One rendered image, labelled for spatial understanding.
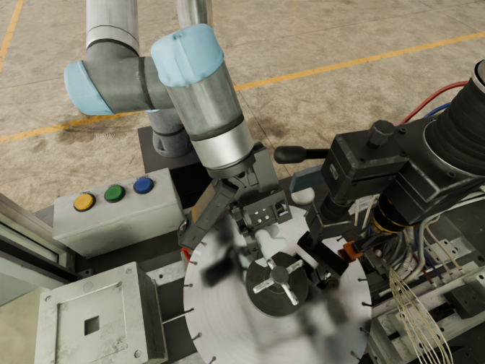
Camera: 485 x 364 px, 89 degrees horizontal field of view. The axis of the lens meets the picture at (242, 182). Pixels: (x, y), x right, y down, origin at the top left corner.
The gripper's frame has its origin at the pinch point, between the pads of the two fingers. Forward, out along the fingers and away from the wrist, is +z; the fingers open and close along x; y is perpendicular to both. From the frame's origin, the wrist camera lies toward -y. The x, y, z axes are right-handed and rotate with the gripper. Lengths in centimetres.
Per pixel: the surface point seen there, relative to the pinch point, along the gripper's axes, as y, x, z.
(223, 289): -7.9, -0.1, 2.5
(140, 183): -20.1, 28.6, -11.9
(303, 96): 94, 192, 27
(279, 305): 0.2, -5.0, 6.0
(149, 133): -21, 68, -16
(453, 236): 53, 11, 33
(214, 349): -11.8, -7.3, 5.8
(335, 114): 107, 166, 46
